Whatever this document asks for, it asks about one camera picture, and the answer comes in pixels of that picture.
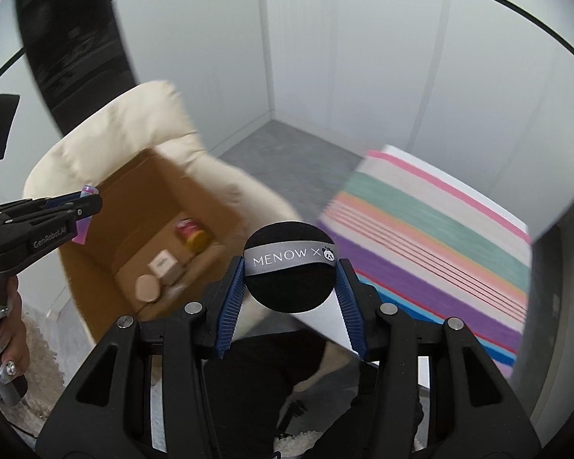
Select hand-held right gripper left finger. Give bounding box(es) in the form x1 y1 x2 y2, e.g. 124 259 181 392
37 254 247 459

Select white table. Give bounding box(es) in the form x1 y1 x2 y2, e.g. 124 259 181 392
292 143 532 388

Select white fluffy rug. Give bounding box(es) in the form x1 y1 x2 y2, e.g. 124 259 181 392
10 311 68 422

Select beige cube box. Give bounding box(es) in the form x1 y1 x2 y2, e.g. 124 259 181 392
148 250 181 284

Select red can with yellow lid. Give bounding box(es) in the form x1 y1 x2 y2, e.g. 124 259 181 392
174 218 209 252

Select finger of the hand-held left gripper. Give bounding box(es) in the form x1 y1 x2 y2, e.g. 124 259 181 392
0 186 100 216
0 198 103 280

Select cream padded chair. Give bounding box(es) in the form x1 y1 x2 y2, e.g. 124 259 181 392
21 80 307 335

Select black round powder puff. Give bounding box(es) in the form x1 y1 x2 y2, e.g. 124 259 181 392
242 221 338 313

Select person's left hand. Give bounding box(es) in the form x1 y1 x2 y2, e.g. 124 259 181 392
0 277 32 388

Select striped multicolour towel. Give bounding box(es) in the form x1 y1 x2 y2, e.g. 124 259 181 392
316 150 532 378

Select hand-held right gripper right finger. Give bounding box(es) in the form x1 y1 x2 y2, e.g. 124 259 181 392
334 257 541 459

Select black glass panel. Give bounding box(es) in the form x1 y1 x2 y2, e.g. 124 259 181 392
12 0 139 135

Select brown cardboard box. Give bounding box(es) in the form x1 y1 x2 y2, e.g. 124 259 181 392
57 147 249 347

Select beige oval soap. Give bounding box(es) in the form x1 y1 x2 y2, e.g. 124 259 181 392
135 274 161 303

